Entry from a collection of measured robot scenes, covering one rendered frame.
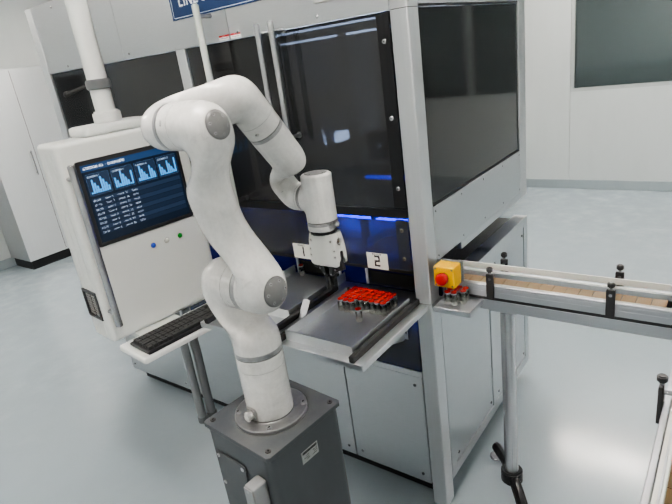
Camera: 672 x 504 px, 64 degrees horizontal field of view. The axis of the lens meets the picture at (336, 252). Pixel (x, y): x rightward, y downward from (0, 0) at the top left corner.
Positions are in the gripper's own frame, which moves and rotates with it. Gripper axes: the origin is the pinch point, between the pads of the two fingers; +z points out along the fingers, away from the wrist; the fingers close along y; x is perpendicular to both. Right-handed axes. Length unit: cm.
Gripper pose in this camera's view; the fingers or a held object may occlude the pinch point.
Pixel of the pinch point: (331, 280)
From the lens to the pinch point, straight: 153.2
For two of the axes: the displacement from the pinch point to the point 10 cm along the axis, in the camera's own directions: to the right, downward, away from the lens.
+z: 1.3, 9.3, 3.5
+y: -8.0, -1.0, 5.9
